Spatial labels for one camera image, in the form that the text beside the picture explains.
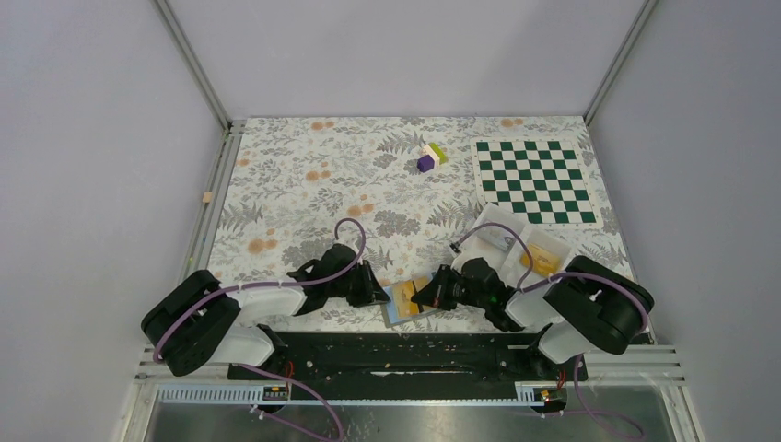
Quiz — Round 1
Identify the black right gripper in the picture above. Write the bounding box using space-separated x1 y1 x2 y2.
412 264 490 311

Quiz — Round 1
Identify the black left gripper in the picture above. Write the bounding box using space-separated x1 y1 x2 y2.
328 259 390 308

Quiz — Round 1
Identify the grey card holder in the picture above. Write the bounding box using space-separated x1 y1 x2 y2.
379 274 440 331

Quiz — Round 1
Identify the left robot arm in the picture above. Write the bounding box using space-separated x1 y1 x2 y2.
140 244 390 378

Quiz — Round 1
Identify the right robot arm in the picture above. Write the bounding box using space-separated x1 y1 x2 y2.
412 255 655 379

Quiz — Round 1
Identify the silver card in bin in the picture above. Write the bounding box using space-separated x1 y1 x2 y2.
476 226 516 251

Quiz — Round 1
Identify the orange card in bin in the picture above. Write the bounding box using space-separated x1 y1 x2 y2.
519 244 562 277

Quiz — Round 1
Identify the translucent plastic bin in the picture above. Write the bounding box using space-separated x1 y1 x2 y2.
456 204 575 288

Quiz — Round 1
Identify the floral table mat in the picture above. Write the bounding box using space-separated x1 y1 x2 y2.
207 115 635 335

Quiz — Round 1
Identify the purple block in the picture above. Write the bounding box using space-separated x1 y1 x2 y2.
416 155 437 173

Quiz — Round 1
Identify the green block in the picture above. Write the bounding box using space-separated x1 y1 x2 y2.
427 143 448 164

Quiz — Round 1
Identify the white pink block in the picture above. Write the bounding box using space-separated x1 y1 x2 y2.
423 145 440 169

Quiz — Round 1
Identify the green white chessboard mat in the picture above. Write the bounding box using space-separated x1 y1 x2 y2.
471 136 603 229

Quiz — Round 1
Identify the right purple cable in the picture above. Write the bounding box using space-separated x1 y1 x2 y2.
451 222 650 442

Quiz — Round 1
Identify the purple cable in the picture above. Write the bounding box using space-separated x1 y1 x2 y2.
152 217 367 442
451 222 650 442

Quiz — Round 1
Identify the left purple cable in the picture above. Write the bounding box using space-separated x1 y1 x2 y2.
152 217 367 442

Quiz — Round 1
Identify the left aluminium frame post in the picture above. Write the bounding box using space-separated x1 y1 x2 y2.
151 0 232 132

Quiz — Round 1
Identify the aluminium frame post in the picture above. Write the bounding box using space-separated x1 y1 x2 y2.
583 0 660 126
151 0 232 132

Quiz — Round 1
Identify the right aluminium frame post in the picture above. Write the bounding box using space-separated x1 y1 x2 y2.
583 0 660 126

